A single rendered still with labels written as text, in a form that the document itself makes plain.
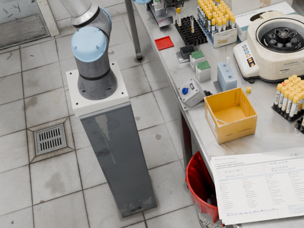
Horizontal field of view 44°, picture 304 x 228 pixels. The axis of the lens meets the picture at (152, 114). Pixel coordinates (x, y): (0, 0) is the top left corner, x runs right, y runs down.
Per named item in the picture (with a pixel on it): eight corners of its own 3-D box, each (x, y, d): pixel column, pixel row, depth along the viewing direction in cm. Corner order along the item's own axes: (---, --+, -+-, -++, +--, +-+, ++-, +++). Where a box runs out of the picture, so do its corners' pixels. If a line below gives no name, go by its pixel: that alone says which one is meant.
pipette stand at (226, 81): (213, 83, 143) (213, 64, 135) (230, 79, 143) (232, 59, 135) (221, 102, 136) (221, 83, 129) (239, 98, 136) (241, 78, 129)
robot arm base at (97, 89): (77, 102, 139) (71, 83, 132) (79, 74, 149) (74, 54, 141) (118, 98, 139) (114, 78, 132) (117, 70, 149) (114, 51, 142)
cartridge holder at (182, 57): (176, 54, 155) (175, 48, 153) (197, 49, 156) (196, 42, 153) (179, 63, 152) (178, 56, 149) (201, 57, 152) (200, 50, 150)
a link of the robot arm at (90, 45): (74, 78, 133) (66, 48, 123) (80, 53, 142) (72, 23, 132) (108, 77, 132) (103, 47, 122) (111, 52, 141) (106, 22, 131)
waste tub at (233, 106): (203, 116, 133) (203, 97, 126) (239, 105, 134) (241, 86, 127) (218, 145, 125) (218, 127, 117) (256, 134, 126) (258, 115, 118)
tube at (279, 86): (276, 104, 132) (280, 82, 124) (279, 107, 131) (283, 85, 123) (272, 106, 132) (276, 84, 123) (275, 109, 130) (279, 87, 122)
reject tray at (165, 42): (154, 41, 163) (154, 39, 162) (169, 36, 163) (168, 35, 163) (158, 50, 158) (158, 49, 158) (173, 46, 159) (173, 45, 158)
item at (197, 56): (190, 65, 150) (189, 52, 145) (201, 62, 151) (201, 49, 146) (193, 72, 148) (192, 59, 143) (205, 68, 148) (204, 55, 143)
